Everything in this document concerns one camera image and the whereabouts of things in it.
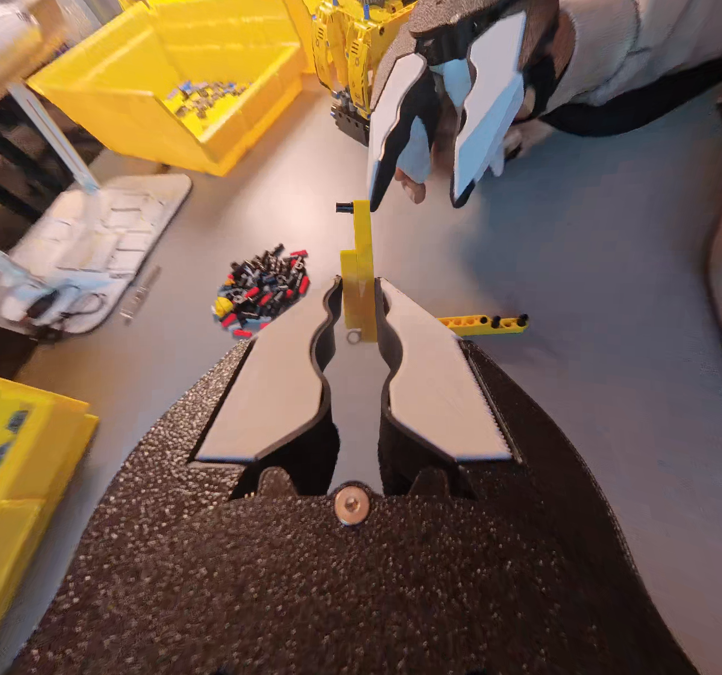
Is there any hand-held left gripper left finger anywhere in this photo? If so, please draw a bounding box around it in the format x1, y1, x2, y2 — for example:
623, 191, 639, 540
193, 277, 344, 498

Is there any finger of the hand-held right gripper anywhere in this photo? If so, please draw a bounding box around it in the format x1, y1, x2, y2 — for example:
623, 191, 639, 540
367, 53, 441, 214
449, 9, 529, 209

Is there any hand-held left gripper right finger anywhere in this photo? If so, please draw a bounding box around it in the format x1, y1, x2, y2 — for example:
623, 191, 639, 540
375, 277, 513, 500

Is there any yellow block robot model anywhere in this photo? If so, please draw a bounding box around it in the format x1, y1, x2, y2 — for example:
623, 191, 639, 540
310, 0, 436, 148

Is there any short yellow beam with pins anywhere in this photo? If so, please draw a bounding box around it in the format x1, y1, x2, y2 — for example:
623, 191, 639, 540
438, 314, 530, 338

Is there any long yellow perforated beam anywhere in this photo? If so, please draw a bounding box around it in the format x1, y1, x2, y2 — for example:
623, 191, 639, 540
335, 200, 379, 345

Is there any person's right forearm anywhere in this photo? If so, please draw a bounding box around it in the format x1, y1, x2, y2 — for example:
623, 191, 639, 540
541, 0, 722, 109

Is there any grey desk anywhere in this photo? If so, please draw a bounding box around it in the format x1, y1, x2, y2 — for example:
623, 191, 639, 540
0, 65, 722, 659

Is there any person's right hand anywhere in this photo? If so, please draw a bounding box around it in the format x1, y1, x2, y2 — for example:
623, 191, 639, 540
394, 87, 558, 205

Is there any pile of black red pins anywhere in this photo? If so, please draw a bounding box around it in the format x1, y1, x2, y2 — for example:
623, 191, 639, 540
211, 244, 312, 339

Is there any heap of assorted small parts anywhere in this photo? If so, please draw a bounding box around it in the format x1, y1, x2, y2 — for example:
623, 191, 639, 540
164, 79, 253, 121

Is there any white sticker sheet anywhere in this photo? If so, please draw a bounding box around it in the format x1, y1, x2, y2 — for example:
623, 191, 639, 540
11, 190, 177, 293

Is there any heap of dark grey plates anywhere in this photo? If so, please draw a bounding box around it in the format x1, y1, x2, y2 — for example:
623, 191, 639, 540
0, 409, 30, 461

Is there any yellow bin with divider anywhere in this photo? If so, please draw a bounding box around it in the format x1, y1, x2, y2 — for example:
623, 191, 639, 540
27, 0, 308, 177

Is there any white wooden book stand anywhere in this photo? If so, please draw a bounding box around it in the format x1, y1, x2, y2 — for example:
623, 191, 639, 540
0, 0, 194, 338

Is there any small clear-handled screwdriver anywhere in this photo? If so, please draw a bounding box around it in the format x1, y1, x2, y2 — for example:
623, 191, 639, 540
120, 265, 163, 324

